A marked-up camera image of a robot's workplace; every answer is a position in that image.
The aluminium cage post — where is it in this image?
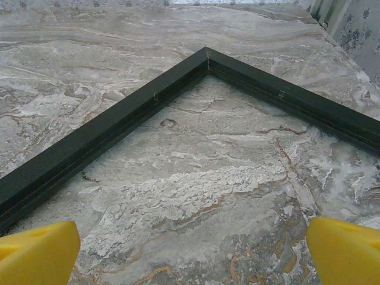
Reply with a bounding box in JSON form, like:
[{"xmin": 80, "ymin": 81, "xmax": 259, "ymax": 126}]
[{"xmin": 308, "ymin": 0, "xmax": 353, "ymax": 35}]

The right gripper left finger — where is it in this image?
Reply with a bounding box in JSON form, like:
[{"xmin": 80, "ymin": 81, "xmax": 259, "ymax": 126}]
[{"xmin": 0, "ymin": 220, "xmax": 81, "ymax": 285}]

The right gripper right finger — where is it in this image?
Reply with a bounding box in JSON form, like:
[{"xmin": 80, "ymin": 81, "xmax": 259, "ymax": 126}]
[{"xmin": 305, "ymin": 216, "xmax": 380, "ymax": 285}]

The black picture frame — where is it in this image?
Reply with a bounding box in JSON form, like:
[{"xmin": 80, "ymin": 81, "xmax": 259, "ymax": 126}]
[{"xmin": 0, "ymin": 46, "xmax": 380, "ymax": 235}]

